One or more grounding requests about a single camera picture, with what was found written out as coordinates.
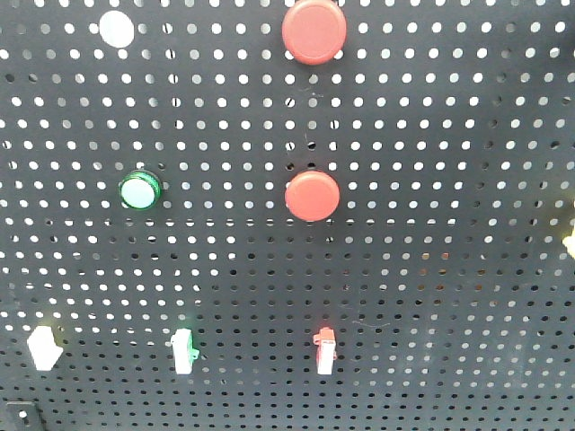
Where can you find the yellow rotary knob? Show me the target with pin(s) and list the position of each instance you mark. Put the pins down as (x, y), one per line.
(568, 241)

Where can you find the lower red round button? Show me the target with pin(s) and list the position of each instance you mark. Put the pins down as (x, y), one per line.
(312, 196)

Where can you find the red round button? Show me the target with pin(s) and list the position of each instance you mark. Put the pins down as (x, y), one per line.
(312, 196)
(314, 31)

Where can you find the black perforated pegboard panel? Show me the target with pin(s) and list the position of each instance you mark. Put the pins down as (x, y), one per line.
(449, 128)

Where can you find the green round indicator button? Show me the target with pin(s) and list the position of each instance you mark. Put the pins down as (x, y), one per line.
(140, 189)

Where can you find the upper red round button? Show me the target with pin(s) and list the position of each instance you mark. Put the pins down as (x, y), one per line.
(314, 31)

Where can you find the silver round button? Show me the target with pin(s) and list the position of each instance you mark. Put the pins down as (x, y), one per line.
(116, 29)

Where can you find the red toggle switch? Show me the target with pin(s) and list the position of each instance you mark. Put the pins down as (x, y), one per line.
(325, 343)

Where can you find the green toggle switch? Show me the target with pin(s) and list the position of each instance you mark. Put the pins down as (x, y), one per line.
(183, 351)

